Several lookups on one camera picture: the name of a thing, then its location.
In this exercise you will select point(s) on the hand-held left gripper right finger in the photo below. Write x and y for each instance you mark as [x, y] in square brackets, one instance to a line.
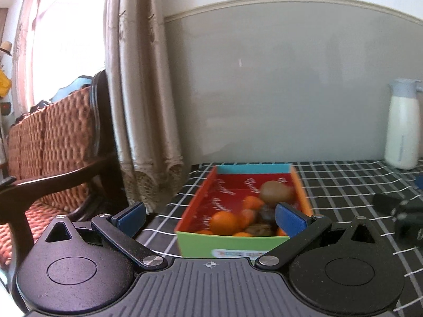
[292, 220]

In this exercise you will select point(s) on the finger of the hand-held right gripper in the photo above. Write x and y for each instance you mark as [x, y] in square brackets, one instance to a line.
[388, 203]
[419, 182]

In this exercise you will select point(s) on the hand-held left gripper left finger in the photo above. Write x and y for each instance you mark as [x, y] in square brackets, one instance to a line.
[130, 218]

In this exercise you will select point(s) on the dark shrivelled fruit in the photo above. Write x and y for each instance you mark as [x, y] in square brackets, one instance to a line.
[266, 214]

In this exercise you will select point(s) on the brown kiwi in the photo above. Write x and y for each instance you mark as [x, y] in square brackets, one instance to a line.
[276, 191]

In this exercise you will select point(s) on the brown wrinkled round fruit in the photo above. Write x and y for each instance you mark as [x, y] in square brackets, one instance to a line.
[259, 229]

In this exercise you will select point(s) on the colourful cardboard box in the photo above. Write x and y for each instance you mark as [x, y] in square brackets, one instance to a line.
[228, 247]

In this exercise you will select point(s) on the white and blue thermos jug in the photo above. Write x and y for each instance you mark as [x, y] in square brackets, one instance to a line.
[401, 128]

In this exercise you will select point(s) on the wooden sofa with woven cushions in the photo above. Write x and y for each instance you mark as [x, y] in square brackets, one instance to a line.
[59, 138]

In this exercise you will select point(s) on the black remote control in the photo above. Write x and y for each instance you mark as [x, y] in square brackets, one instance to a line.
[7, 181]

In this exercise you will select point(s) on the beige lace-hem curtain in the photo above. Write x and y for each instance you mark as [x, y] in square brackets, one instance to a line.
[142, 89]

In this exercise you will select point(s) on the blue object behind sofa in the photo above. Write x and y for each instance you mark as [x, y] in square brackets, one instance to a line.
[71, 87]

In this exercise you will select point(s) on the dark pouch with red mark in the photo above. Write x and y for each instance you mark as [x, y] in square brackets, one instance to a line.
[5, 108]

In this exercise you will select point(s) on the yellow hanging cloth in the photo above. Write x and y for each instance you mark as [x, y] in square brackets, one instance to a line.
[4, 86]

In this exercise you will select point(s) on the pink sheer curtain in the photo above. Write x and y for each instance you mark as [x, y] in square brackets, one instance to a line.
[26, 39]

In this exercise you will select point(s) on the straw hat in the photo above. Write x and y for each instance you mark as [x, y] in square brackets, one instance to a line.
[6, 49]

